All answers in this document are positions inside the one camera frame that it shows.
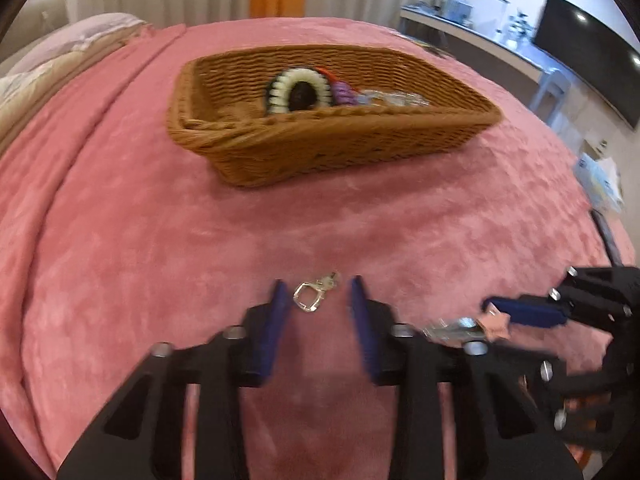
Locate black wrist watch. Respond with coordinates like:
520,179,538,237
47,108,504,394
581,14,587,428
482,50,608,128
289,82,319,111

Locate row of books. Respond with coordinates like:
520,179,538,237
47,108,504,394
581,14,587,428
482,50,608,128
432,0,473,18

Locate brown wicker basket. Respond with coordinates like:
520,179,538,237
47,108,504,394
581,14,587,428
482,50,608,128
166,44,502,187

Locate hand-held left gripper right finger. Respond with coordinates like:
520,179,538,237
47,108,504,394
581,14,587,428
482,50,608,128
347,275,583,480

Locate black television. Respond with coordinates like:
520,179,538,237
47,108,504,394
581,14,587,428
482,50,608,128
532,0,640,128

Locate purple spiral hair tie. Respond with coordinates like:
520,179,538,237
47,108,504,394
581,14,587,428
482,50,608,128
329,82,359,107

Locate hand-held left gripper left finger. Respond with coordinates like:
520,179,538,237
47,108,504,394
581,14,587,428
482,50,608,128
57,280,291,480

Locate white chair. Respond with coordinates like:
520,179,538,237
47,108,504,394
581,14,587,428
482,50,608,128
530,67,573,126

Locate lilac pillow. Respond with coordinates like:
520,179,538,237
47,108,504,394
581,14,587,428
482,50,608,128
7,12,146,73

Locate white shell bracelet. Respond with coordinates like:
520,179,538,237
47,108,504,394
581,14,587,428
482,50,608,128
264,67,334,114

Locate white desk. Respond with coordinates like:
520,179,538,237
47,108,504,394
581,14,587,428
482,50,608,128
400,5,566,111

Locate beige folded quilt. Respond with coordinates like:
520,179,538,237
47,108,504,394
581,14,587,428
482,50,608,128
0,25,151,133

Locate potted plant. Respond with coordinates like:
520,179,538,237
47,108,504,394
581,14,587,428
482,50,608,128
505,10,532,49

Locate plastic packets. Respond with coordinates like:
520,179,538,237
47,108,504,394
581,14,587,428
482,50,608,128
575,155,626,213

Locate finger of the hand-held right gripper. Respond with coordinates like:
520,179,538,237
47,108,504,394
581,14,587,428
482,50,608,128
481,266,640,333
494,346,607,397

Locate beige padded headboard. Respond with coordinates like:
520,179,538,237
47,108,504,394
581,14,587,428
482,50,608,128
20,0,76,43

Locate clear bead bracelet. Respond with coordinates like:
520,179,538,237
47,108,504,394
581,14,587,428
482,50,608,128
357,89,431,109

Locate silver swivel clasp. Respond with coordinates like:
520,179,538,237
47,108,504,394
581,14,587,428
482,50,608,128
292,271,342,314

